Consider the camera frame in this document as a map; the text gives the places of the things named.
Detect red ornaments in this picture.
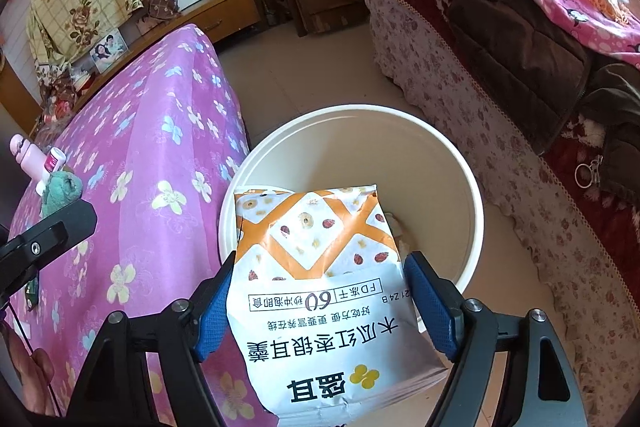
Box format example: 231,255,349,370
37,62,93,128

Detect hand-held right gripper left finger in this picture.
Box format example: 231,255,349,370
80,249,238,427

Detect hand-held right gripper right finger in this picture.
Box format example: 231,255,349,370
402,251,588,427

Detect white tube with pink label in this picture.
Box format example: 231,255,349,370
35,147,67,196

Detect pink bottle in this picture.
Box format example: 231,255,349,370
10,133,48,182

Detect framed couple photo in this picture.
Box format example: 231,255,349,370
90,28,128,74

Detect floral covered sofa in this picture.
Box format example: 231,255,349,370
355,0,640,427

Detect white bucket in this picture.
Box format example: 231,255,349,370
217,104,485,338

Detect green cloth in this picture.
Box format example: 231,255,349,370
40,171,83,218

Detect metal key ring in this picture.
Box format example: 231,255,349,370
575,155,603,190

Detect white orange snack packet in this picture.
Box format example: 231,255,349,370
226,184,448,423

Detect person's left hand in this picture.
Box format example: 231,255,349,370
0,324,55,415

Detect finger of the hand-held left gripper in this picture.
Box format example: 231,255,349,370
0,201,98,303

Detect dark brown jacket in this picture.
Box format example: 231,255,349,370
446,0,640,208

